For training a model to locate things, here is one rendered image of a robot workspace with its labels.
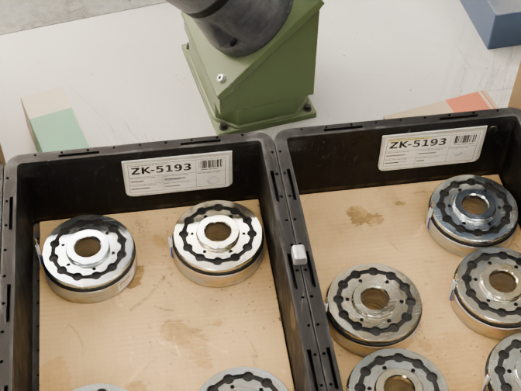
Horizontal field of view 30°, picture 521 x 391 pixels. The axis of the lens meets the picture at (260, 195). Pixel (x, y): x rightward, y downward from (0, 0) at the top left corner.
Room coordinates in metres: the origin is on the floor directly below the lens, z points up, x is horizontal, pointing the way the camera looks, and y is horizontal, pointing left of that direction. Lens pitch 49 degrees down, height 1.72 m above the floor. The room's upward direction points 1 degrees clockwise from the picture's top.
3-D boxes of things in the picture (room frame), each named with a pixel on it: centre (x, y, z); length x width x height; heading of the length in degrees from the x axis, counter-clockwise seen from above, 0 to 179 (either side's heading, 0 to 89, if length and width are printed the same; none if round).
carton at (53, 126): (0.91, 0.27, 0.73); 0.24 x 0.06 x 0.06; 25
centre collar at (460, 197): (0.73, -0.25, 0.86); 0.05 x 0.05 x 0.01
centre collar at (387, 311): (0.59, -0.12, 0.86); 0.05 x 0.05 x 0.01
